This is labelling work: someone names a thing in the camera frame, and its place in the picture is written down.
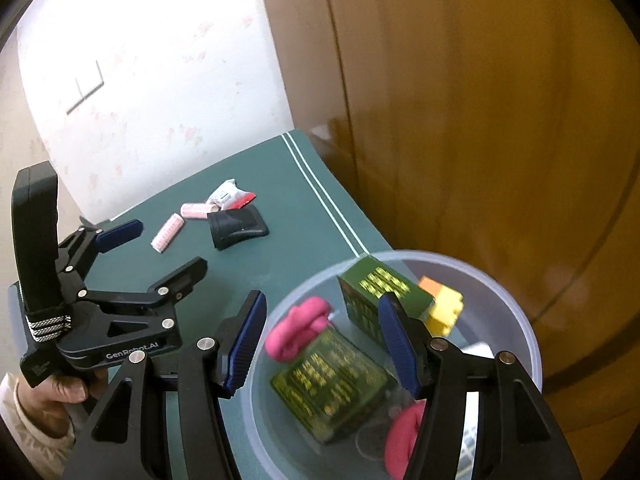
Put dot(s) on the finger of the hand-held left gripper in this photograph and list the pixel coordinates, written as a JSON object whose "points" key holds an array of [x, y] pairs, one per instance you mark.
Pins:
{"points": [[175, 280], [120, 235]]}

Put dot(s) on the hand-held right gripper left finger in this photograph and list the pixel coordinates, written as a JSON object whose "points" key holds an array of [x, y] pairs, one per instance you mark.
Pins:
{"points": [[245, 345]]}

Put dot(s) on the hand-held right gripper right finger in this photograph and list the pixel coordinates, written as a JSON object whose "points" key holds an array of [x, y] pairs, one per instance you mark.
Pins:
{"points": [[400, 345]]}

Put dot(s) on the pink hair roller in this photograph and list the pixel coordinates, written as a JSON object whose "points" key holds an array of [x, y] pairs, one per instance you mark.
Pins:
{"points": [[167, 232], [197, 210]]}

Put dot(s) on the pink hand grip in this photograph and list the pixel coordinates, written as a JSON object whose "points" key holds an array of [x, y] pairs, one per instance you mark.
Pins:
{"points": [[295, 330]]}

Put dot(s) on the orange and yellow box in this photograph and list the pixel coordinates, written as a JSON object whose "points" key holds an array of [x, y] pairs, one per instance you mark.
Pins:
{"points": [[442, 310]]}

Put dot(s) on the green box with yellow label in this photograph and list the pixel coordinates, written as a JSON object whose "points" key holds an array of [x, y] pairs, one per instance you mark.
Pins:
{"points": [[370, 290]]}

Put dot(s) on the large dark green box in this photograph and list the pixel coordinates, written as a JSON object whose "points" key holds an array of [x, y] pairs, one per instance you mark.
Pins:
{"points": [[330, 385]]}

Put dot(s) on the clear plastic basin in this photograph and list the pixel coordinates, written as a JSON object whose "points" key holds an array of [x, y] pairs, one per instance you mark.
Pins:
{"points": [[520, 320]]}

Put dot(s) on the person's left forearm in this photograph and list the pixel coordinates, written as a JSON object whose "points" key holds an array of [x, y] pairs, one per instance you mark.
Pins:
{"points": [[30, 435]]}

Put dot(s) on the person's left hand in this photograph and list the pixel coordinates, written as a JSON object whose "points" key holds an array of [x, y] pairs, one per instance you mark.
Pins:
{"points": [[60, 387]]}

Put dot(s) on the black plastic cup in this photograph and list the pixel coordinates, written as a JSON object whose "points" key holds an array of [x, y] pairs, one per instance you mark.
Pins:
{"points": [[235, 227]]}

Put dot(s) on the white and red packet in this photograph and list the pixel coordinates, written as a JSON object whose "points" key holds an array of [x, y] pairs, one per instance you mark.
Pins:
{"points": [[230, 195]]}

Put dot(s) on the green textured mat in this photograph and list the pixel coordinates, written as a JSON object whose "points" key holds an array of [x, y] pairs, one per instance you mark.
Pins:
{"points": [[300, 200]]}

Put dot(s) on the brown wooden wardrobe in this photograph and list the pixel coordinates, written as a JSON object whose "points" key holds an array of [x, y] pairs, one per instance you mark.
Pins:
{"points": [[475, 110]]}

